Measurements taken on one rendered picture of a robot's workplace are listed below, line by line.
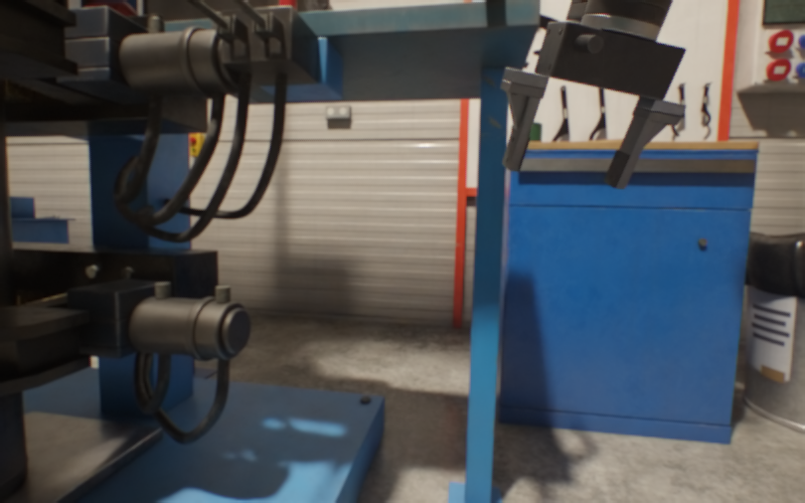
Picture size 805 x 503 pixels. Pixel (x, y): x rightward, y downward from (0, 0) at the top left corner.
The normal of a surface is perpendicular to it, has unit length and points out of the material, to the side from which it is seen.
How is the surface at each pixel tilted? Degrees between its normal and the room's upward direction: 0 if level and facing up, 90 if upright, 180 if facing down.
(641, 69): 114
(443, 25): 90
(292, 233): 90
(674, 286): 90
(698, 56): 90
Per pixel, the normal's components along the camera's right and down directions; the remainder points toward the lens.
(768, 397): -1.00, 0.04
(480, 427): -0.16, 0.08
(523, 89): 0.07, 0.48
